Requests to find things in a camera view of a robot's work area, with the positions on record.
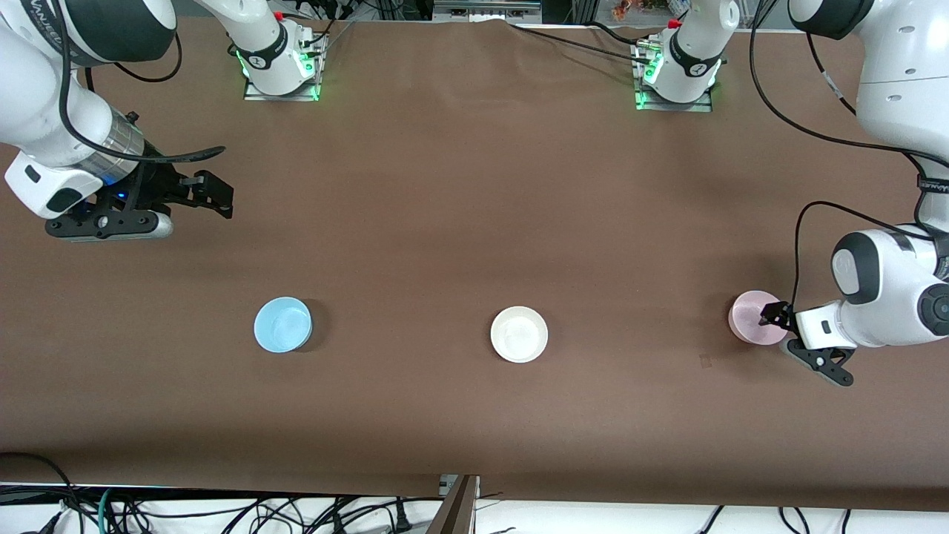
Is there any silver aluminium frame bar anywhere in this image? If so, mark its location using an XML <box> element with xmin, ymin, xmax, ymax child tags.
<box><xmin>432</xmin><ymin>0</ymin><xmax>543</xmax><ymax>22</ymax></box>

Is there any pink bowl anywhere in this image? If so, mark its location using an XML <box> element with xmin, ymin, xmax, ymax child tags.
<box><xmin>728</xmin><ymin>290</ymin><xmax>790</xmax><ymax>346</ymax></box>

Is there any brown table cover sheet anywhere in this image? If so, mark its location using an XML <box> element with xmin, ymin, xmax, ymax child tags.
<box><xmin>0</xmin><ymin>16</ymin><xmax>949</xmax><ymax>512</ymax></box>

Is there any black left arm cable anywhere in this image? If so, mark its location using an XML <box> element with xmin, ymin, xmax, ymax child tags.
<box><xmin>749</xmin><ymin>0</ymin><xmax>949</xmax><ymax>312</ymax></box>

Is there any teal cable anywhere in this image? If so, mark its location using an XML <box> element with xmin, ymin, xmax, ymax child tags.
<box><xmin>95</xmin><ymin>486</ymin><xmax>124</xmax><ymax>534</ymax></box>

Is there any blue bowl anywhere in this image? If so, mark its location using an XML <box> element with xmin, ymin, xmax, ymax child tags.
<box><xmin>254</xmin><ymin>297</ymin><xmax>314</xmax><ymax>354</ymax></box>

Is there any brown angled post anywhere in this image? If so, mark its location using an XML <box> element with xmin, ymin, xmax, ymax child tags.
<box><xmin>429</xmin><ymin>475</ymin><xmax>481</xmax><ymax>534</ymax></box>

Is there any white bowl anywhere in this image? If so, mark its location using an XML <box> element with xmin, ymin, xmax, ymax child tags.
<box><xmin>490</xmin><ymin>306</ymin><xmax>549</xmax><ymax>364</ymax></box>

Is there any black cable on table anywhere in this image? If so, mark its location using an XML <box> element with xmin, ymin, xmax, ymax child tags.
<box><xmin>510</xmin><ymin>24</ymin><xmax>655</xmax><ymax>66</ymax></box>

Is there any black cable tangle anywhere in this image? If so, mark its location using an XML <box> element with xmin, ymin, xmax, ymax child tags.
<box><xmin>111</xmin><ymin>493</ymin><xmax>420</xmax><ymax>534</ymax></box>

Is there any thick black floor cable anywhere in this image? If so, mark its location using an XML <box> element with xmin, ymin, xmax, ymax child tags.
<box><xmin>0</xmin><ymin>451</ymin><xmax>82</xmax><ymax>520</ymax></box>

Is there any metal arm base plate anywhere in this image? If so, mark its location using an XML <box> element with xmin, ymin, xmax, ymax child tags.
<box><xmin>632</xmin><ymin>41</ymin><xmax>717</xmax><ymax>113</ymax></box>
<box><xmin>243</xmin><ymin>33</ymin><xmax>328</xmax><ymax>102</ymax></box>

